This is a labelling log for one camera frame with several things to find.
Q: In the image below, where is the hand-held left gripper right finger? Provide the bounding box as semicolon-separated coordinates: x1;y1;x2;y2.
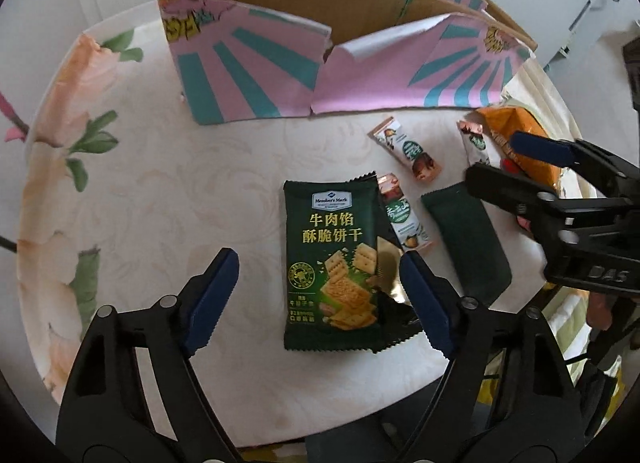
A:
399;251;587;463

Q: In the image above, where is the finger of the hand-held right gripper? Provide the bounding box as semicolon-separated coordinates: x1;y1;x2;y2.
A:
465;162;557;240
510;132;640;200

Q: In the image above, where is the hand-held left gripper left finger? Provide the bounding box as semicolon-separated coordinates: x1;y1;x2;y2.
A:
56;248;241;463

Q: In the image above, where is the red snack packet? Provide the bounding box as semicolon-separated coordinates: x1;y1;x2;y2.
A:
499;158;532;233

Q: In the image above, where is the orange snack packet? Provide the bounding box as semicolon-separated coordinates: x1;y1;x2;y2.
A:
475;105;564;194

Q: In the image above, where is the small brown snack bar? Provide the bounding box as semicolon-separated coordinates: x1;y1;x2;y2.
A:
368;117;443;184
456;119;494;166
377;173;432;250

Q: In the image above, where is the plain dark green packet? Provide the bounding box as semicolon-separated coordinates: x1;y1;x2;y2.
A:
421;183;512;302

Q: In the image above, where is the green cracker packet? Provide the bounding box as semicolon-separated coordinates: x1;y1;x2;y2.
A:
282;172;431;355

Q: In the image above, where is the pink striped cardboard box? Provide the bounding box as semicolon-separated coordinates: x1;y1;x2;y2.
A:
157;0;538;126

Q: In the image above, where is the person's right hand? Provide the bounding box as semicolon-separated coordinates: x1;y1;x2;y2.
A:
587;290;614;330

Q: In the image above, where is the floral tablecloth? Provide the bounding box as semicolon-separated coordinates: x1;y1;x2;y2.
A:
15;28;601;450

